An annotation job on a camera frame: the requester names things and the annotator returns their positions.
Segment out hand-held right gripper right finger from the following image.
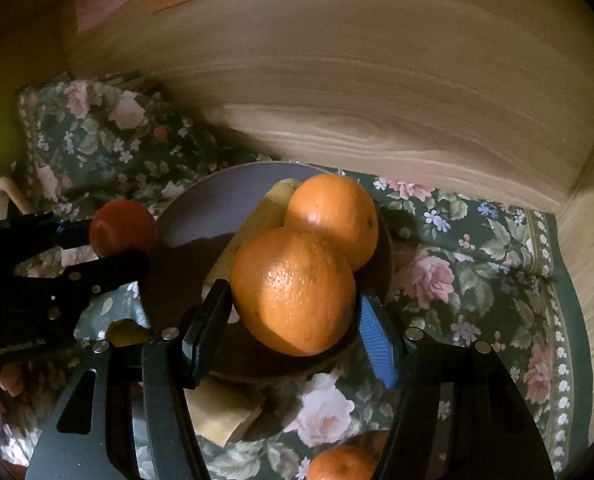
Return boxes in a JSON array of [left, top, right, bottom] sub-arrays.
[[357, 290, 558, 480]]

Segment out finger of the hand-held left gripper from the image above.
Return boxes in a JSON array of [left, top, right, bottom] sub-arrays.
[[51, 249, 151, 312], [0, 211, 98, 262]]

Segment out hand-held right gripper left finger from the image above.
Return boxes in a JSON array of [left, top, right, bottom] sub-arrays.
[[24, 279, 234, 480]]

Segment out red tomato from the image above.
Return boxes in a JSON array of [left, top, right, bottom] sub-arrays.
[[88, 199, 159, 259]]

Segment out large orange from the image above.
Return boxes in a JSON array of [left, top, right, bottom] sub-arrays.
[[229, 226, 358, 357]]

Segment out brown round plate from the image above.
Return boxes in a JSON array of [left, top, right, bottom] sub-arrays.
[[142, 161, 395, 380]]

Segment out small orange fruit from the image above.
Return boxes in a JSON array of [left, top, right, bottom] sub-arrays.
[[0, 361, 26, 397]]

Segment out yellow lemon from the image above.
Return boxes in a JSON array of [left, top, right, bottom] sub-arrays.
[[106, 318, 153, 349]]

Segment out yellow banana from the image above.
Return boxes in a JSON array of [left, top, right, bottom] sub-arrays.
[[204, 178, 303, 288]]

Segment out small mandarin orange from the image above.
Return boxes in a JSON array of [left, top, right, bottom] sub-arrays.
[[307, 430, 392, 480]]

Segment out green floral cloth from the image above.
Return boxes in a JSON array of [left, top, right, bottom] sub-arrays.
[[0, 72, 594, 480]]

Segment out pink paper sheet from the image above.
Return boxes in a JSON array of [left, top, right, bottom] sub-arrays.
[[74, 0, 130, 32]]

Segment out light wooden furniture panel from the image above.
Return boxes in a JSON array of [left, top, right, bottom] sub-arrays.
[[60, 0, 594, 213]]

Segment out light wooden handle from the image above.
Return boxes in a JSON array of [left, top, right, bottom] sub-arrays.
[[0, 176, 36, 214]]

